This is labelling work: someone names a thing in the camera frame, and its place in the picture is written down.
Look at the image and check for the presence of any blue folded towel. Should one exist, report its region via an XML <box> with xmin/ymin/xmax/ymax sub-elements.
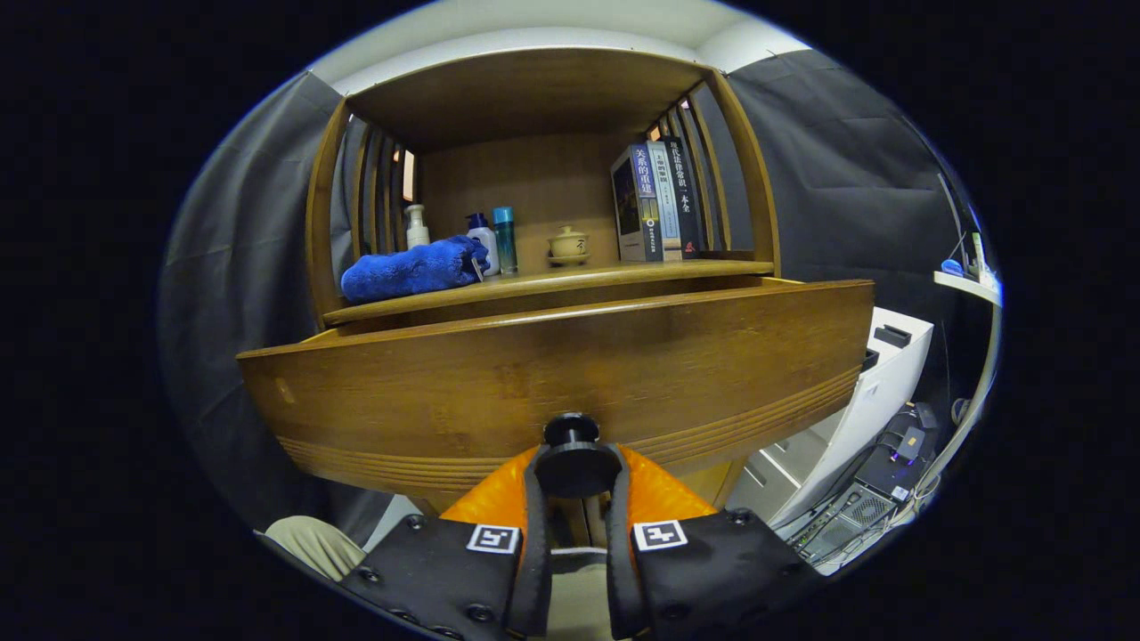
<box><xmin>340</xmin><ymin>234</ymin><xmax>490</xmax><ymax>304</ymax></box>

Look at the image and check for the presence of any beige lidded tea cup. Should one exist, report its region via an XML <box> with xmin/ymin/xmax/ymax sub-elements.
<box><xmin>546</xmin><ymin>225</ymin><xmax>591</xmax><ymax>267</ymax></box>

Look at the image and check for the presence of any wooden drawer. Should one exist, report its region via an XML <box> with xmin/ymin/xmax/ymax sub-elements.
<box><xmin>236</xmin><ymin>274</ymin><xmax>877</xmax><ymax>515</ymax></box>

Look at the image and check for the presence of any wooden cabinet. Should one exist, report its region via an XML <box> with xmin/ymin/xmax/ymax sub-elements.
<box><xmin>305</xmin><ymin>46</ymin><xmax>783</xmax><ymax>535</ymax></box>

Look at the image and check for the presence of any black electronic device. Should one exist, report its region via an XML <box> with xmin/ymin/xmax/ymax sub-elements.
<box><xmin>877</xmin><ymin>402</ymin><xmax>941</xmax><ymax>499</ymax></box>

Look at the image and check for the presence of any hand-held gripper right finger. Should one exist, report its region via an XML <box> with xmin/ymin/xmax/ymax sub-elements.
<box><xmin>606</xmin><ymin>443</ymin><xmax>825</xmax><ymax>641</ymax></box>

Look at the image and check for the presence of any book with blue spine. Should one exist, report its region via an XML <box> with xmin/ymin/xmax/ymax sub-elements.
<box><xmin>610</xmin><ymin>143</ymin><xmax>665</xmax><ymax>264</ymax></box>

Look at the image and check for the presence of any book with white spine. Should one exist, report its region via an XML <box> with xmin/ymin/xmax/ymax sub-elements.
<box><xmin>647</xmin><ymin>140</ymin><xmax>683</xmax><ymax>262</ymax></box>

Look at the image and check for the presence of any white bottle with blue cap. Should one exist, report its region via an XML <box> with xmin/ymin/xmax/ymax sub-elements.
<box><xmin>465</xmin><ymin>212</ymin><xmax>501</xmax><ymax>277</ymax></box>

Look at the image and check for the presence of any wooden countertop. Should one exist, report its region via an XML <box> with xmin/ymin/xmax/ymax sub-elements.
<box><xmin>322</xmin><ymin>258</ymin><xmax>776</xmax><ymax>326</ymax></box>

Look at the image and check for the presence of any teal bottle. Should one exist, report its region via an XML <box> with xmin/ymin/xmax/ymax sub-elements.
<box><xmin>493</xmin><ymin>207</ymin><xmax>519</xmax><ymax>275</ymax></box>

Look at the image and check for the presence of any white desk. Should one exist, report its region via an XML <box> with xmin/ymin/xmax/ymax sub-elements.
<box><xmin>917</xmin><ymin>267</ymin><xmax>1006</xmax><ymax>508</ymax></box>

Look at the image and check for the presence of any grey computer case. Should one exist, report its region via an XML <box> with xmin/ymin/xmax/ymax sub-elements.
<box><xmin>788</xmin><ymin>481</ymin><xmax>900</xmax><ymax>562</ymax></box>

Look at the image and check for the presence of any white side cabinet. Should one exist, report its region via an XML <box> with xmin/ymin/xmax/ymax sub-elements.
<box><xmin>726</xmin><ymin>307</ymin><xmax>934</xmax><ymax>526</ymax></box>

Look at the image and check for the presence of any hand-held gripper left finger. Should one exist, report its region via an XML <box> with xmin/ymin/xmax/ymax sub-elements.
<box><xmin>338</xmin><ymin>443</ymin><xmax>555</xmax><ymax>641</ymax></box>

